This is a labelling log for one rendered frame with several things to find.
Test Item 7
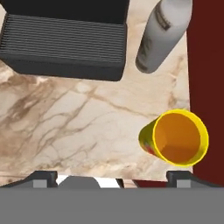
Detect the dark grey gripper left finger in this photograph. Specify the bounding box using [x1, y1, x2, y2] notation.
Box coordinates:
[0, 170, 59, 189]

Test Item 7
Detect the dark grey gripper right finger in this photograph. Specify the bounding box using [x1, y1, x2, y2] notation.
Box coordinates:
[165, 170, 224, 189]

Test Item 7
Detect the black microwave oven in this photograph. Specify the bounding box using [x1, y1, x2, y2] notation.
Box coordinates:
[0, 0, 131, 82]

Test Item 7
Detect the dark red cupboard front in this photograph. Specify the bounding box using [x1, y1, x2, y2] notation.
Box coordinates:
[133, 178, 169, 189]

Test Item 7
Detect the yellow cup with printed side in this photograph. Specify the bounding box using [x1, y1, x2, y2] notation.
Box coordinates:
[137, 108, 210, 168]

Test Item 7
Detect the dark red cupboard side panel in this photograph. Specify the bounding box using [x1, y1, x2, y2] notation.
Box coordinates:
[185, 0, 224, 186]

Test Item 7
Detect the white bottle with dark label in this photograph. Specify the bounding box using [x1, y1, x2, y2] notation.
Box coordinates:
[135, 0, 193, 74]

